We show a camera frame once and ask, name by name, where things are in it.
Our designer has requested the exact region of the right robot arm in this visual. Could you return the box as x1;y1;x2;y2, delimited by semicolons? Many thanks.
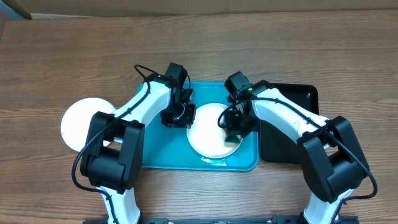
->
218;72;377;223

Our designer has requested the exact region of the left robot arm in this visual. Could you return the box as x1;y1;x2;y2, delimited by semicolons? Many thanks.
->
72;63;196;223

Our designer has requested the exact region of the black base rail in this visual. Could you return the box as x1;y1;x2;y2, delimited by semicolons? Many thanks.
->
83;214;360;224

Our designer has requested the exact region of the green yellow sponge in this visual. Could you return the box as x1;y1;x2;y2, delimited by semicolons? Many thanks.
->
224;133;241;144

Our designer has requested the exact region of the black rectangular tray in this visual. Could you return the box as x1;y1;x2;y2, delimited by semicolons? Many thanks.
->
258;83;319;164

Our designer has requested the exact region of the white plate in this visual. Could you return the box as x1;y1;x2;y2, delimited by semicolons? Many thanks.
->
187;103;243;159
60;98;115;152

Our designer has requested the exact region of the dark object top left corner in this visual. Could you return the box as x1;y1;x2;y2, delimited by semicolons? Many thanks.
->
1;0;32;20

